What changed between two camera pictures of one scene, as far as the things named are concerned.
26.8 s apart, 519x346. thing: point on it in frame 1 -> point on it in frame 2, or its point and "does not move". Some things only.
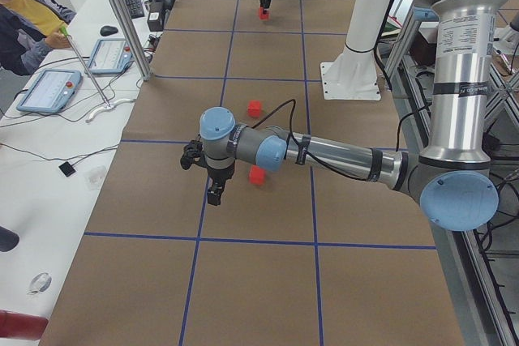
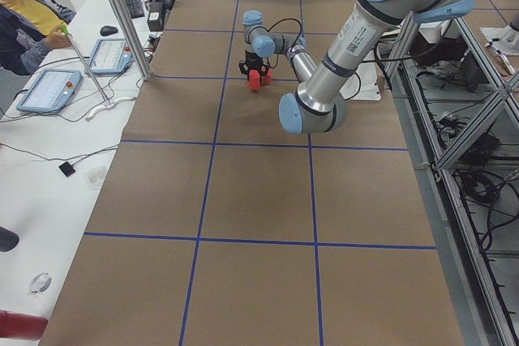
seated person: (31, 23) does not move
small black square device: (67, 169) does not move
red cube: (263, 16) -> (265, 81)
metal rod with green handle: (70, 36) does not move
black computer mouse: (108, 30) does not move
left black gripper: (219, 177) -> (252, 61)
